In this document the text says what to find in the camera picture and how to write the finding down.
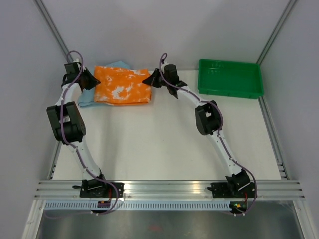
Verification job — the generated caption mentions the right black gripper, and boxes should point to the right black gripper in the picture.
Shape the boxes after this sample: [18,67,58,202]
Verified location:
[144,68,169,88]

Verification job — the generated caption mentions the orange tie-dye trousers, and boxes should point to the orange tie-dye trousers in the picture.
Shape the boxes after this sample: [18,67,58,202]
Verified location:
[93,66,152,106]

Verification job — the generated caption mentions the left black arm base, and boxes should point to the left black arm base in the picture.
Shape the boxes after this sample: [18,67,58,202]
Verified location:
[72,179,117,198]

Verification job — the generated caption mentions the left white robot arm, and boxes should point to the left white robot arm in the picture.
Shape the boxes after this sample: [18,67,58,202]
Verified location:
[46,62,109,198]

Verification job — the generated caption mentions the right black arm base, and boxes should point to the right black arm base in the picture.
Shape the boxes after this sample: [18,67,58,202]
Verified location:
[207,171,257,199]

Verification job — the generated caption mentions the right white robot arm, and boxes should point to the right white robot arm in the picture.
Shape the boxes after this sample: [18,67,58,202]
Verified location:
[143,68,251,197]

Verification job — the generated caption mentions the light blue folded trousers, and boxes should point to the light blue folded trousers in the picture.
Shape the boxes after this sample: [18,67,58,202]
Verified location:
[78,61,131,108]

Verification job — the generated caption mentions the green plastic tray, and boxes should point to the green plastic tray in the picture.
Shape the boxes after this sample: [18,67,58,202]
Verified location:
[197,59,264,99]

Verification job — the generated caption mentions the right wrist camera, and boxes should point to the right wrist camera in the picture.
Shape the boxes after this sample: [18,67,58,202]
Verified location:
[160,63,179,85]

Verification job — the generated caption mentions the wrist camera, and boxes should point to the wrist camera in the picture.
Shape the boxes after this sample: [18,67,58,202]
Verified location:
[160,63,179,85]
[64,59,82,74]

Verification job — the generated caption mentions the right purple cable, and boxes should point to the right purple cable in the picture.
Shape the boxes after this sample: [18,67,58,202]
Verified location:
[159,52,258,217]

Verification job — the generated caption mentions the purple cable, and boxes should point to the purple cable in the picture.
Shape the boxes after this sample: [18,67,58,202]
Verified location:
[44,50,120,220]
[159,52,258,217]

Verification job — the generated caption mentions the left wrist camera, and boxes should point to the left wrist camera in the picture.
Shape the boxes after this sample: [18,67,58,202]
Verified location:
[64,59,82,74]

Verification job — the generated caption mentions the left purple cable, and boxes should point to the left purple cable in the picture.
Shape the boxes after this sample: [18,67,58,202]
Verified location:
[44,50,120,220]

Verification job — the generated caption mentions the aluminium mounting rail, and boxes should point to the aluminium mounting rail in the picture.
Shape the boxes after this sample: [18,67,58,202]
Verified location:
[34,180,305,201]

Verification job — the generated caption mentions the white slotted cable duct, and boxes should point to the white slotted cable duct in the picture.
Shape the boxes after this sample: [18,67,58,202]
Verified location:
[45,200,230,211]

